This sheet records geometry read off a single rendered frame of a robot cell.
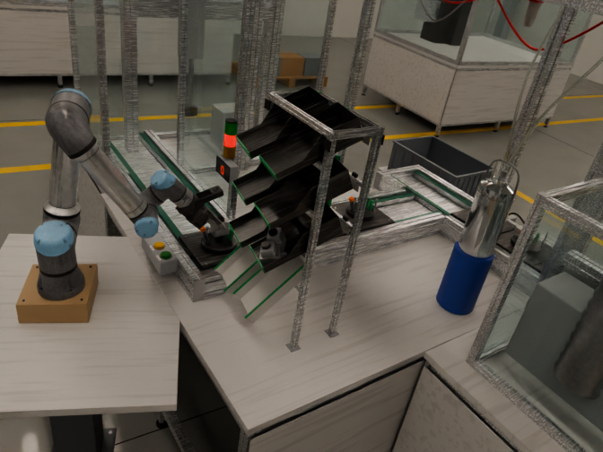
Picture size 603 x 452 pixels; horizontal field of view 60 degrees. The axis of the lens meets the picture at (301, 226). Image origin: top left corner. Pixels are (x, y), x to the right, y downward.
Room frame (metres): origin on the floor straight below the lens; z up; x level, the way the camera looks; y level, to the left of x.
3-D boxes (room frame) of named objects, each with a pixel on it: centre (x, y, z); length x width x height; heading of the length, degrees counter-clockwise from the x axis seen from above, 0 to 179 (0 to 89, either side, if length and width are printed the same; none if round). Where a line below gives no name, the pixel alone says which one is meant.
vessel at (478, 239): (1.75, -0.68, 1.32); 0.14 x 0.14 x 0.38
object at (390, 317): (2.00, -0.03, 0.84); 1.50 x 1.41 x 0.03; 38
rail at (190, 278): (1.85, 0.61, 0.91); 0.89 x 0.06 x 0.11; 38
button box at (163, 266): (1.66, 0.54, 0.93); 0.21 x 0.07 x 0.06; 38
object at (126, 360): (1.37, 0.73, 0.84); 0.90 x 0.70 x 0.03; 15
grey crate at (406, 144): (3.49, -0.90, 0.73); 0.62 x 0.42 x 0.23; 38
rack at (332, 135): (1.52, -0.01, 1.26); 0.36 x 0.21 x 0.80; 38
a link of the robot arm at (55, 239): (1.36, 0.78, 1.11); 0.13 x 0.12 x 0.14; 19
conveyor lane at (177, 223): (1.98, 0.48, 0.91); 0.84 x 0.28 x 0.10; 38
